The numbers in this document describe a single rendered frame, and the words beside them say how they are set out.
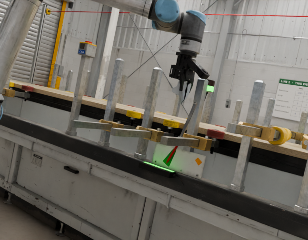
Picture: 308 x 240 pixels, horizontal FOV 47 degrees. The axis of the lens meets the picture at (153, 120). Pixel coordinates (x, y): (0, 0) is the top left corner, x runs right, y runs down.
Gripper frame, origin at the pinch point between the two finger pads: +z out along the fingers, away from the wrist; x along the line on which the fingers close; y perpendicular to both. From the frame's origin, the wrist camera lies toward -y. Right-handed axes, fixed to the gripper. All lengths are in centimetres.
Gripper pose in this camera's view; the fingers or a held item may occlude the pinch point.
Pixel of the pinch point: (183, 100)
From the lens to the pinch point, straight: 148.9
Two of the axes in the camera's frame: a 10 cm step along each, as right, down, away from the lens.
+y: -7.9, -1.9, 5.8
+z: -2.0, 9.8, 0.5
